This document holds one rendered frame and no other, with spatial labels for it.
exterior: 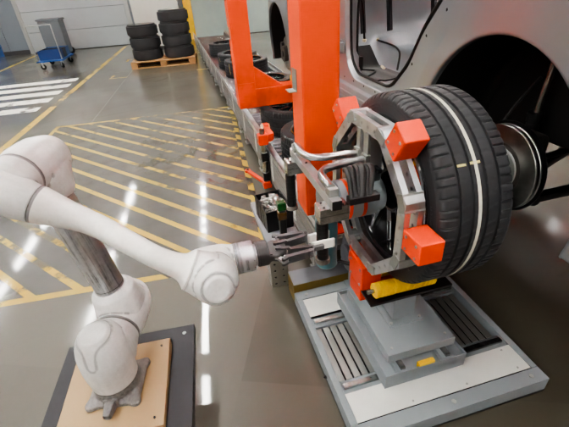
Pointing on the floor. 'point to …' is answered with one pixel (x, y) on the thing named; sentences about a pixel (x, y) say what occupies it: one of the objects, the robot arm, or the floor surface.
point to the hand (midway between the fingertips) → (321, 240)
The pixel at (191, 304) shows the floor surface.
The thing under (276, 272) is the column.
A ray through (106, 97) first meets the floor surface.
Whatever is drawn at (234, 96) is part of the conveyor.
